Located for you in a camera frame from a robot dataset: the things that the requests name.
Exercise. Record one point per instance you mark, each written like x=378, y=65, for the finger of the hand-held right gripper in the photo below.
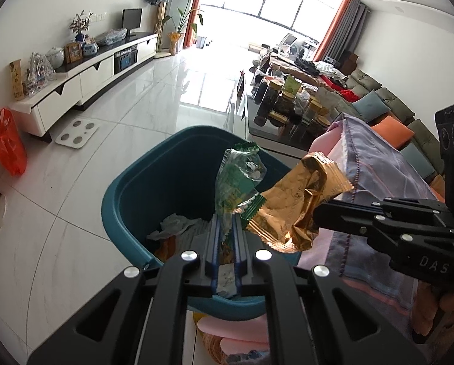
x=417, y=206
x=345, y=216

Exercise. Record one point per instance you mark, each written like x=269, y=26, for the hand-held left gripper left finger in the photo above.
x=211, y=245

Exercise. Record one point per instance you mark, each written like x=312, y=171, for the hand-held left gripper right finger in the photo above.
x=237, y=245

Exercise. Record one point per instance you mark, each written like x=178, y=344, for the gold foil wrapper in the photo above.
x=295, y=201

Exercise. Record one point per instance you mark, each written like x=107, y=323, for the green snack wrapper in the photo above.
x=232, y=182

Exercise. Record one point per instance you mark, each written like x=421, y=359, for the teal plastic bin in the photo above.
x=143, y=205

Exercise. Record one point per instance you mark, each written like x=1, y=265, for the person's right hand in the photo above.
x=443, y=315

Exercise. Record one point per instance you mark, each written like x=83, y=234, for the light blue cushion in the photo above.
x=419, y=159
x=369, y=106

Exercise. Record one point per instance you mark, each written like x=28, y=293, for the crumpled white paper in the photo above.
x=173, y=225

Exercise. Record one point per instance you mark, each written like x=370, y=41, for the orange wrapper scrap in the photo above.
x=165, y=249

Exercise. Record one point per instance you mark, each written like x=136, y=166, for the purple pink cloth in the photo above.
x=386, y=167

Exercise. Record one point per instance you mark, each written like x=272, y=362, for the orange cushion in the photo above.
x=392, y=132

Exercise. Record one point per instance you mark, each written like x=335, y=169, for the grey green sofa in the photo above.
x=394, y=100

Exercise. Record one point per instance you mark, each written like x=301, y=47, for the orange textured towel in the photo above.
x=213, y=348

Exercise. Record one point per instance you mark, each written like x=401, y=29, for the red cloth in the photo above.
x=339, y=89

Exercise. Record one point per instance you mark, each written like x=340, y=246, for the group of gold lid jars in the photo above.
x=288, y=102

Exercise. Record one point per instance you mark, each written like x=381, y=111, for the black coffee table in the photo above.
x=242, y=114

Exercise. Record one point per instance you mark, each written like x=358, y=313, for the black clothing pile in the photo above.
x=307, y=65

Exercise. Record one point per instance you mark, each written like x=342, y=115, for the white bathroom scale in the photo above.
x=77, y=132

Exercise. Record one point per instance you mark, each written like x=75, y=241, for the white washing machine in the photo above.
x=297, y=46

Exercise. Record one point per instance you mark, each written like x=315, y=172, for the orange curtain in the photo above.
x=335, y=26
x=195, y=3

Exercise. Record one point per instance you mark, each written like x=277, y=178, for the small white waste bin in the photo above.
x=200, y=42

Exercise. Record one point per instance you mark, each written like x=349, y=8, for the white TV cabinet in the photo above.
x=94, y=80

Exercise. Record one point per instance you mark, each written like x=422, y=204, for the yellow wheat floor vase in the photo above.
x=175, y=42

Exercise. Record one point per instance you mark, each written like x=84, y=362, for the orange plastic bag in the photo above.
x=8, y=146

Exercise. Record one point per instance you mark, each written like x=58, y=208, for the blue white porcelain bowl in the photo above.
x=90, y=49

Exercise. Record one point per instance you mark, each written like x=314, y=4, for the plastic wrapped porcelain plate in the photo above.
x=111, y=37

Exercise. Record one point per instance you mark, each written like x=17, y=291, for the tall green leaf plant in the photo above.
x=183, y=15

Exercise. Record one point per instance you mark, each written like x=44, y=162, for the black monitor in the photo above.
x=132, y=21

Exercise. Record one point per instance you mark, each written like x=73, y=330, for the clear wrapped ornament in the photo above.
x=38, y=76

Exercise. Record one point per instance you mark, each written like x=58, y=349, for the white ceramic jar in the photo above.
x=55, y=58

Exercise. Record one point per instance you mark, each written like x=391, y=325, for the yellow upright box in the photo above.
x=17, y=80

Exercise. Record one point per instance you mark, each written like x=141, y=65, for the small plant in blue vase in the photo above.
x=80, y=24

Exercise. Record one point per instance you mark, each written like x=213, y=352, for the wooden picture frame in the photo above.
x=73, y=52

